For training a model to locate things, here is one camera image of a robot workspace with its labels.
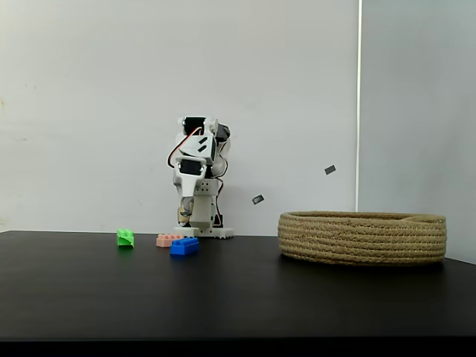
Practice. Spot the blue lego block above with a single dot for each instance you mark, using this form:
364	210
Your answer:
184	247

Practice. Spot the pink lego block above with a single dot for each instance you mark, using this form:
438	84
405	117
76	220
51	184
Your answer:
163	241

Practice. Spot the green lego block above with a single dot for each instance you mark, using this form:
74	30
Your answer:
125	238

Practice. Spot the dark tape piece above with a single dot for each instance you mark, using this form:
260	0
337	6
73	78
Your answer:
330	170
258	199

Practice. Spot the white vertical corner trim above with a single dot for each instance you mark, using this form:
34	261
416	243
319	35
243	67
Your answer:
359	111

